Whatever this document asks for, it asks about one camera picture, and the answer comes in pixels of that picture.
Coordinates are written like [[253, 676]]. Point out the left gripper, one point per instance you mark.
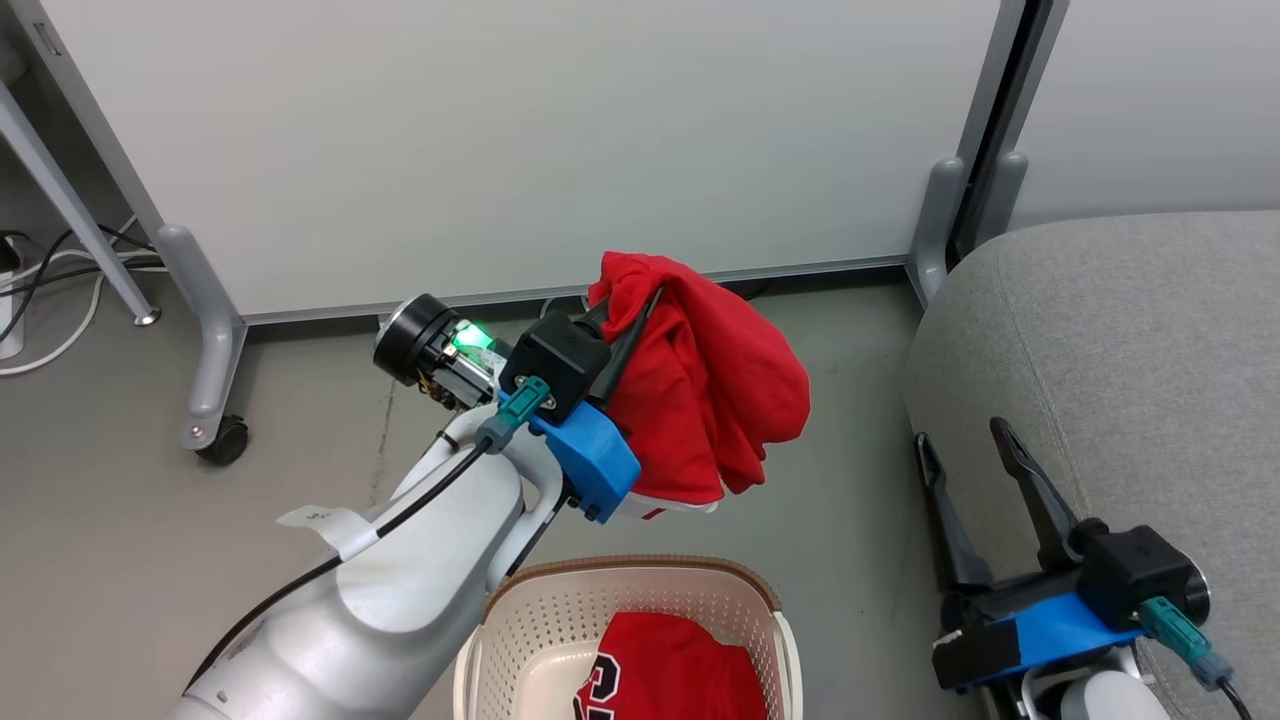
[[412, 338]]

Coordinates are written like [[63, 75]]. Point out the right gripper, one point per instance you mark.
[[1010, 600]]

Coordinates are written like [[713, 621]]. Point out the plain red garment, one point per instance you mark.
[[720, 390]]

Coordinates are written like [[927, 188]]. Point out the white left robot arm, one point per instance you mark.
[[400, 600]]

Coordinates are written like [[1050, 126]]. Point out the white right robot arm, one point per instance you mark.
[[1100, 700]]

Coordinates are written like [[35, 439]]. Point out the cream perforated laundry basket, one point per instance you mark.
[[540, 640]]

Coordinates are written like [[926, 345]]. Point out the grey fabric sofa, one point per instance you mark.
[[1130, 350]]

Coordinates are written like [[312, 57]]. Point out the large white partition panel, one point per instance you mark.
[[520, 130]]

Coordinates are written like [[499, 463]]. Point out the white paper tape label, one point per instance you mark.
[[335, 525]]

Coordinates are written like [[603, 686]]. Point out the red garment with white print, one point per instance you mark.
[[690, 665]]

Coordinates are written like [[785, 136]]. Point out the black caster wheel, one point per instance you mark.
[[225, 440]]

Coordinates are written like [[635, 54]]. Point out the grey partition foot with caster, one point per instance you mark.
[[205, 320]]

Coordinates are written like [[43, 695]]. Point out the narrow white partition panel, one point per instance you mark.
[[1150, 100]]

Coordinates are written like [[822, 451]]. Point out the grey metal table leg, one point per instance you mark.
[[70, 210]]

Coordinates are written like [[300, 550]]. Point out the white power strip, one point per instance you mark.
[[10, 320]]

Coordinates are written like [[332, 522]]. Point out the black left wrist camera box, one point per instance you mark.
[[560, 360]]

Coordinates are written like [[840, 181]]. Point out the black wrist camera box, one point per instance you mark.
[[1135, 575], [560, 360]]

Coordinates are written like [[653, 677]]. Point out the blue left camera mount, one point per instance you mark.
[[595, 460]]

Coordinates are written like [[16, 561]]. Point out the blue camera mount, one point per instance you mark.
[[595, 460], [1070, 630]]

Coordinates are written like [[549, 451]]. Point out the blue right camera mount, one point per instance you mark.
[[1070, 630]]

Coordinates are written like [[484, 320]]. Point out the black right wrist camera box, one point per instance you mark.
[[1135, 575]]

